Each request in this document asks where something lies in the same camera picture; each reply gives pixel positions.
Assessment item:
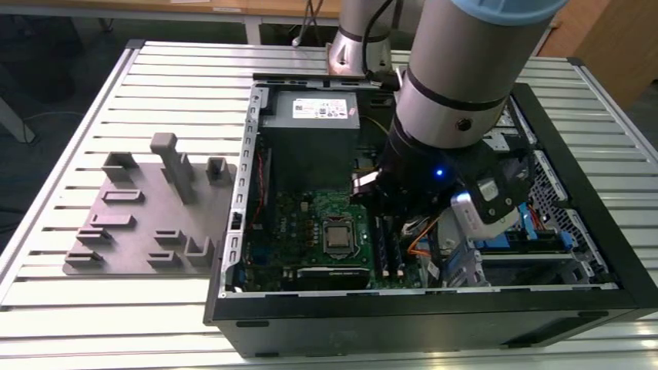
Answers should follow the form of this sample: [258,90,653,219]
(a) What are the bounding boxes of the silver CPU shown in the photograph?
[324,225,356,250]

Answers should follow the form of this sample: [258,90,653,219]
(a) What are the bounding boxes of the grey power supply unit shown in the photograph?
[259,90,360,193]

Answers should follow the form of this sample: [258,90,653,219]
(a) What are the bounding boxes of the metal drive cage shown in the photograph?
[482,96,539,155]

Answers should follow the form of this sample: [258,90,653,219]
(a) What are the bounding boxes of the green motherboard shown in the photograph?
[240,188,427,291]

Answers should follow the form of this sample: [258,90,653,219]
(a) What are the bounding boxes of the CPU socket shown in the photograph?
[319,217,362,260]

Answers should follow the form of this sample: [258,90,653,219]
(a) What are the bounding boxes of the black graphics card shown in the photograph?
[287,264,372,291]

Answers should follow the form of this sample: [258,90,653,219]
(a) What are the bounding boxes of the metal disk bay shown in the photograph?
[444,238,593,288]

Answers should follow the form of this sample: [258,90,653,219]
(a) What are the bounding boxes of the hard disk in blue carrier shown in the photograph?
[475,229,575,256]

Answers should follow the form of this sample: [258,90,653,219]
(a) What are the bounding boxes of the black PC case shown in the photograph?
[203,71,658,358]

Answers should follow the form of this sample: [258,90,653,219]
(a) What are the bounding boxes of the grey parts rack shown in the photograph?
[60,132,240,277]

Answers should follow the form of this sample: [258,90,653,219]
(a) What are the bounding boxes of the brown wooden cabinet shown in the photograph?
[539,0,658,113]

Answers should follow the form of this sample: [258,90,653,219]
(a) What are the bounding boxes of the white metal leg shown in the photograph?
[0,96,36,143]

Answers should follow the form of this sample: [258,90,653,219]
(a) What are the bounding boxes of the orange wire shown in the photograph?
[407,223,440,258]

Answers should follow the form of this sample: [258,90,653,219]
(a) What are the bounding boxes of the yellow wire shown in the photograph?
[359,115,391,136]

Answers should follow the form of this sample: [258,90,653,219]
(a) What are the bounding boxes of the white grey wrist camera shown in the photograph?
[450,179,518,241]

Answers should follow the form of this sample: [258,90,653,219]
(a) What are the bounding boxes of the blue wire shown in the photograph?
[518,202,539,237]

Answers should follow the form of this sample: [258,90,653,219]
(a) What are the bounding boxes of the red wire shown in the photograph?
[256,148,272,228]

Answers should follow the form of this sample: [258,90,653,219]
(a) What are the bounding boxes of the black cable silver plug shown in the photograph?
[290,0,326,48]

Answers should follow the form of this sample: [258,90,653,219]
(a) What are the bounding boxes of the wooden desk white frame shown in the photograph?
[195,0,562,57]
[0,0,271,19]

